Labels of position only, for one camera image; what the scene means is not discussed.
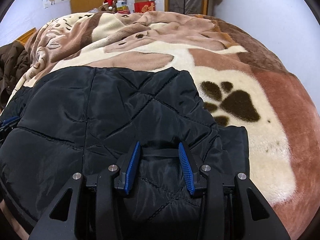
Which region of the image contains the brown and cream plush blanket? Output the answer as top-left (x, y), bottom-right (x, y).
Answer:
top-left (1, 11), bottom-right (319, 239)

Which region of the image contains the brown puffer jacket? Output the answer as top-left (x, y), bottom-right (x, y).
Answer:
top-left (1, 41), bottom-right (30, 111)

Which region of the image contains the wooden headboard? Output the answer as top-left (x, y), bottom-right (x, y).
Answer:
top-left (16, 28), bottom-right (37, 46)

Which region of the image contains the red santa hat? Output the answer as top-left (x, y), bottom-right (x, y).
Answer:
top-left (103, 0), bottom-right (116, 12)

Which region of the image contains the black puffer jacket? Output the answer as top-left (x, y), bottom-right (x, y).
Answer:
top-left (1, 66), bottom-right (249, 231)

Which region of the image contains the red gift box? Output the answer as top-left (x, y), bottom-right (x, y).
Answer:
top-left (134, 1), bottom-right (156, 13)

